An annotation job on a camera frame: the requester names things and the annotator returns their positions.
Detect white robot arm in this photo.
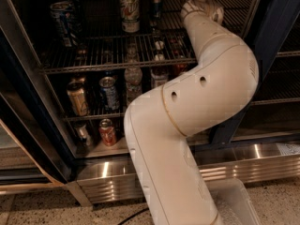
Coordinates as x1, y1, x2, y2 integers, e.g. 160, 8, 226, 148
124, 0, 259, 225

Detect clear plastic bin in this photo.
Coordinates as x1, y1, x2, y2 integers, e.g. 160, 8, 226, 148
206, 178, 261, 225

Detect middle blue pepsi can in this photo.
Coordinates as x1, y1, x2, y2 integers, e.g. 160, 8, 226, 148
57, 0, 83, 33

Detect middle wire fridge shelf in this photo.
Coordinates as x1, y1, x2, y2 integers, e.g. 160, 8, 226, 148
62, 59, 129, 123

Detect slim blue tall can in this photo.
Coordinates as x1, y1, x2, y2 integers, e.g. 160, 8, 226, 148
150, 0, 162, 19

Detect black cable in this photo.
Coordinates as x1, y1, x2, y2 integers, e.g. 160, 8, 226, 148
116, 206, 150, 225

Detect blue pepsi can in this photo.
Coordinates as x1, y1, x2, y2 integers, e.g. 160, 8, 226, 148
50, 1, 78, 48
57, 0, 83, 33

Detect wire fridge shelf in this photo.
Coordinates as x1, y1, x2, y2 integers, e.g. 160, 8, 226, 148
62, 59, 129, 123
40, 0, 255, 75

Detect blue can middle shelf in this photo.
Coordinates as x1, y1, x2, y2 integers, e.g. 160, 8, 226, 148
99, 77, 120, 112

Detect gold soda can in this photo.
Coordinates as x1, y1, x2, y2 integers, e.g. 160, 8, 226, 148
67, 82, 89, 116

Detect top wire fridge shelf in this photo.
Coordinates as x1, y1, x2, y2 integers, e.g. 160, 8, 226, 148
40, 0, 255, 75

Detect front blue pepsi can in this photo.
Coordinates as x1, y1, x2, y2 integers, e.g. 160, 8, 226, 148
50, 1, 78, 48

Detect white green soda can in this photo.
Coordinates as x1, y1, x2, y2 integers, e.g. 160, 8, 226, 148
119, 0, 140, 33

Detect bubble wrap sheet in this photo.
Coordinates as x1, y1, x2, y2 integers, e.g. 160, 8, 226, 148
216, 200, 242, 225

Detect red can bottom shelf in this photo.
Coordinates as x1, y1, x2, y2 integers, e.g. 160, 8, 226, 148
98, 119, 117, 146

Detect open fridge door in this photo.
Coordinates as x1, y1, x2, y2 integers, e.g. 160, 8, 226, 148
0, 32, 70, 194

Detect stainless steel fridge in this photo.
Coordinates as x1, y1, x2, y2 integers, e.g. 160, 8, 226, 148
1, 0, 299, 206

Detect silver can bottom left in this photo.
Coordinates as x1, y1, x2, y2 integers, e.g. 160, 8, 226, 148
74, 121, 93, 146

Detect clear plastic water bottle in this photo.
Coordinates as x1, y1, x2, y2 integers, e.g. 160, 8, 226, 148
124, 66, 143, 105

